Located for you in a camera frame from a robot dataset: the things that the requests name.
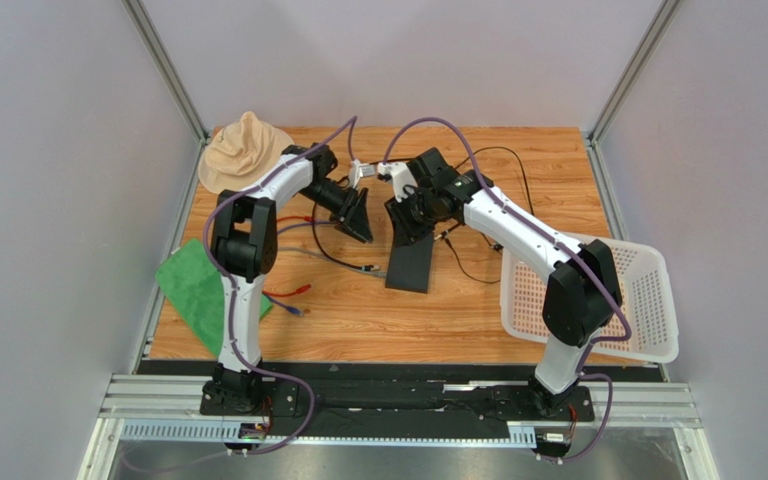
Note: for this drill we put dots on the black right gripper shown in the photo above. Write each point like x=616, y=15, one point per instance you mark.
x=404, y=217

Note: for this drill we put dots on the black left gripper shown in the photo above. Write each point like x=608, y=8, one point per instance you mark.
x=358, y=226

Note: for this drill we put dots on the black network switch box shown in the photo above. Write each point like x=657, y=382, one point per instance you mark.
x=409, y=265

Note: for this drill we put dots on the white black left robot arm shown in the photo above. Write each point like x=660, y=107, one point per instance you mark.
x=243, y=246

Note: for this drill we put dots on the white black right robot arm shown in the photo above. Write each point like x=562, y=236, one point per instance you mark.
x=582, y=286

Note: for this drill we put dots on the beige bucket hat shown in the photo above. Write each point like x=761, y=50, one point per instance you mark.
x=240, y=153

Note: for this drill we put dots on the green microfiber cloth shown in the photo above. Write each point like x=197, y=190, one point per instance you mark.
x=195, y=290

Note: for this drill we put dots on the white plastic mesh basket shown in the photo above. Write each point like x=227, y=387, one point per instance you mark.
x=647, y=302

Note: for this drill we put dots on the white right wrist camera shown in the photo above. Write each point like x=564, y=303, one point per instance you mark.
x=399, y=176

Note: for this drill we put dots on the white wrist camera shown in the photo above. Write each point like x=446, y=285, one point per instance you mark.
x=399, y=176
x=358, y=171

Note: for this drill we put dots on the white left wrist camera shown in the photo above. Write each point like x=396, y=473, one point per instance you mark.
x=358, y=171

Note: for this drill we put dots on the aluminium front frame rail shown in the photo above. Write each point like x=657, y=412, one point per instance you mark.
x=149, y=426

